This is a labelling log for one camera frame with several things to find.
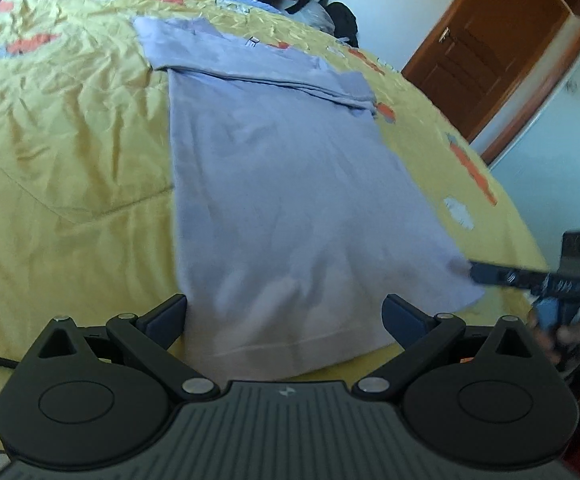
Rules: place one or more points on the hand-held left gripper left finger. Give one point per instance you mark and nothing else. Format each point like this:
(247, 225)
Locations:
(165, 317)

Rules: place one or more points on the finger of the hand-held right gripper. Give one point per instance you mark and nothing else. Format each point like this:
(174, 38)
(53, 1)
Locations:
(504, 274)

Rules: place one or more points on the lavender long-sleeve shirt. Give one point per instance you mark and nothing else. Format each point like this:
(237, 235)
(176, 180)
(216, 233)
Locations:
(295, 185)

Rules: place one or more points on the clear plastic bag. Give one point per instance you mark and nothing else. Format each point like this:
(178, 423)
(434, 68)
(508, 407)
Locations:
(317, 15)

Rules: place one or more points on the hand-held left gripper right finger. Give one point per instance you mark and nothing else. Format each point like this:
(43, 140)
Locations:
(402, 320)

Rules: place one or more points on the brown wooden door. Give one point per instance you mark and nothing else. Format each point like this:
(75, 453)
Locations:
(479, 60)

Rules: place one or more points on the person's right hand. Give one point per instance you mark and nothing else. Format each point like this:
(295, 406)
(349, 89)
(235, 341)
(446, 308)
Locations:
(574, 341)

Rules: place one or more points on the black backpack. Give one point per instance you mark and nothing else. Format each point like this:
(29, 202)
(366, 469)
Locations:
(345, 22)

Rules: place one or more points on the yellow printed quilt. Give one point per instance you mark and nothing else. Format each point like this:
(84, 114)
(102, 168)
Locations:
(70, 135)

